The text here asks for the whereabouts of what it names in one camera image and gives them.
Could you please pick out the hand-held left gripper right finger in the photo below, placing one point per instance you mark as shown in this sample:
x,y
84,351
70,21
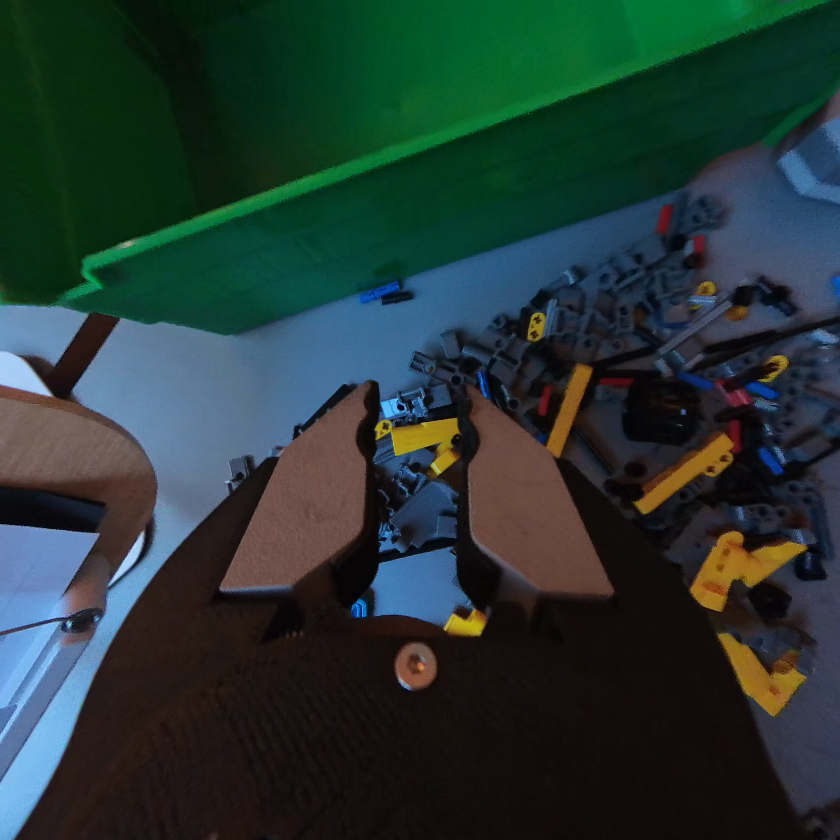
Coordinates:
x,y
532,519

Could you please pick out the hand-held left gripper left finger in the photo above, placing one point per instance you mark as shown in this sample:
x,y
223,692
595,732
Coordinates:
x,y
295,519

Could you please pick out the yellow brick beam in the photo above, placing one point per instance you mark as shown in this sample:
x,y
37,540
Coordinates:
x,y
685,475
570,410

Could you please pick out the pile of grey brick parts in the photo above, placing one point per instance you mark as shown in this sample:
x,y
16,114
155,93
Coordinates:
x,y
630,302

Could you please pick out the grey desk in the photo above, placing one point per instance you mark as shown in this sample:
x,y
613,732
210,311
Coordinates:
x,y
197,381

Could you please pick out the small yellow brick piece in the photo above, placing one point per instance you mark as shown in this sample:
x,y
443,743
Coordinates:
x,y
427,440

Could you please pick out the yellow pointed brick piece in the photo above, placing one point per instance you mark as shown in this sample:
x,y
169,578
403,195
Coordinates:
x,y
742,565

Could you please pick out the wooden document stand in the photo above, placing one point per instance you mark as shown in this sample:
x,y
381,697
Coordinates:
x,y
79,460

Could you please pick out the small blue black pin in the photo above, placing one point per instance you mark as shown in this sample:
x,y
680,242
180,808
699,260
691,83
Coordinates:
x,y
385,293

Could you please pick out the printed instruction sheet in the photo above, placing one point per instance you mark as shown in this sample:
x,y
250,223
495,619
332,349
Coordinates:
x,y
26,591

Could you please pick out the green plastic bin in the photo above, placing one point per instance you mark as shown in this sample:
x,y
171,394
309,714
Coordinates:
x,y
328,131

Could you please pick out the grey brick hub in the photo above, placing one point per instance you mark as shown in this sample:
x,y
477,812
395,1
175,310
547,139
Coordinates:
x,y
814,164

